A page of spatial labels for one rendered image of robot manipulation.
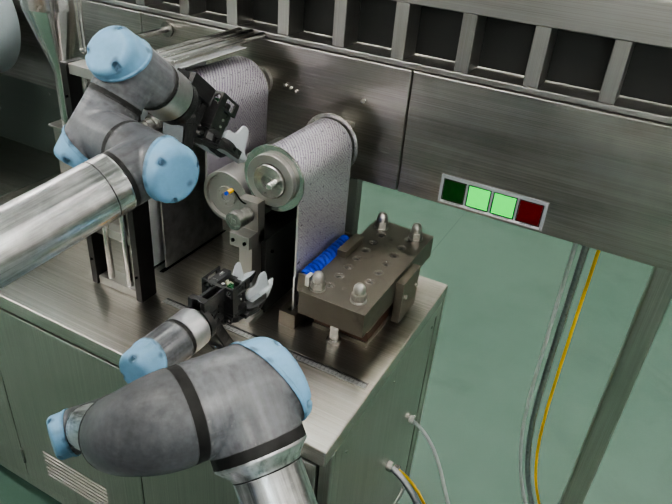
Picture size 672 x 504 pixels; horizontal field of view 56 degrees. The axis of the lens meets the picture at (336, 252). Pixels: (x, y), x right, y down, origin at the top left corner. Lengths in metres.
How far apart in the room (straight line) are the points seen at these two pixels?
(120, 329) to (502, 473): 1.51
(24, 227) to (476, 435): 2.09
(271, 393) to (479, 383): 2.10
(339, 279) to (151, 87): 0.68
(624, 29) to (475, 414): 1.70
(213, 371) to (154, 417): 0.08
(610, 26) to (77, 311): 1.28
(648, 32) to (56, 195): 1.06
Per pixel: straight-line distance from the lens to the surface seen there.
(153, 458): 0.73
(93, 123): 0.88
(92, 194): 0.76
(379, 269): 1.48
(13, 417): 2.10
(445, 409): 2.65
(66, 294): 1.65
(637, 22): 1.37
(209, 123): 1.04
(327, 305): 1.36
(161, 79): 0.93
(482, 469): 2.48
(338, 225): 1.56
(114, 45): 0.89
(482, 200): 1.51
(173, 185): 0.79
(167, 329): 1.09
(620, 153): 1.42
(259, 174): 1.34
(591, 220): 1.48
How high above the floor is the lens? 1.83
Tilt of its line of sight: 32 degrees down
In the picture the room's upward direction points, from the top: 5 degrees clockwise
